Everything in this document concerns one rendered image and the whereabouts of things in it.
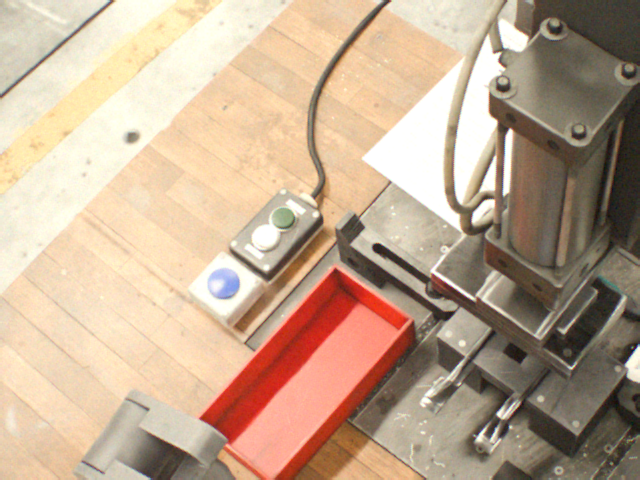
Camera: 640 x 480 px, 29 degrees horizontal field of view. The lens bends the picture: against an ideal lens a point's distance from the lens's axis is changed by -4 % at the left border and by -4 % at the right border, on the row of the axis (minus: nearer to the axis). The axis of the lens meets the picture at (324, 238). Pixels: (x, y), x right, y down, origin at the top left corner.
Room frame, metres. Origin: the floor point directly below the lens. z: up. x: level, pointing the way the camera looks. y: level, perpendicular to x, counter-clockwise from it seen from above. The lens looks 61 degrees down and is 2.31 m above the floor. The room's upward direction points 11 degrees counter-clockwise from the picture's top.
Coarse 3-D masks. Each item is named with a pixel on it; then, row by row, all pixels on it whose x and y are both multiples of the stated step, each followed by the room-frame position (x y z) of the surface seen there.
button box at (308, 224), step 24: (384, 0) 1.12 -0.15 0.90; (360, 24) 1.08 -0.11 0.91; (312, 96) 0.98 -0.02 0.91; (312, 120) 0.94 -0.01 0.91; (312, 144) 0.90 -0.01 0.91; (288, 192) 0.83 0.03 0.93; (312, 192) 0.83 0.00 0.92; (264, 216) 0.80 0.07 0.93; (312, 216) 0.79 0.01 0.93; (240, 240) 0.77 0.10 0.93; (288, 240) 0.76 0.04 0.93; (312, 240) 0.77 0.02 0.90; (264, 264) 0.73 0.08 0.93; (288, 264) 0.74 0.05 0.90
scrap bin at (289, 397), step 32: (320, 288) 0.68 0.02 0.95; (352, 288) 0.68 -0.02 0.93; (288, 320) 0.64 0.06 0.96; (320, 320) 0.66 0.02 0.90; (352, 320) 0.65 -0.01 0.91; (384, 320) 0.64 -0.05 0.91; (256, 352) 0.61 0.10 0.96; (288, 352) 0.63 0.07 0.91; (320, 352) 0.62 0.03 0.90; (352, 352) 0.61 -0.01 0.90; (384, 352) 0.58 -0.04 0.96; (224, 384) 0.58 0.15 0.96; (256, 384) 0.59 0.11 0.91; (288, 384) 0.58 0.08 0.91; (320, 384) 0.58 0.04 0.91; (352, 384) 0.55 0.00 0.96; (224, 416) 0.56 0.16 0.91; (256, 416) 0.55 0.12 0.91; (288, 416) 0.54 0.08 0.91; (320, 416) 0.54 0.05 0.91; (224, 448) 0.52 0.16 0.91; (256, 448) 0.51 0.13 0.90; (288, 448) 0.50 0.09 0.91; (320, 448) 0.50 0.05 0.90
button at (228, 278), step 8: (216, 272) 0.73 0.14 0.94; (224, 272) 0.73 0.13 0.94; (232, 272) 0.73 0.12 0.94; (208, 280) 0.72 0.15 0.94; (216, 280) 0.72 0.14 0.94; (224, 280) 0.72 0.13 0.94; (232, 280) 0.72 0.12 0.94; (208, 288) 0.71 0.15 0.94; (216, 288) 0.71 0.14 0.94; (224, 288) 0.71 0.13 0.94; (232, 288) 0.71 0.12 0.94; (216, 296) 0.70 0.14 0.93; (224, 296) 0.70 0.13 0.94
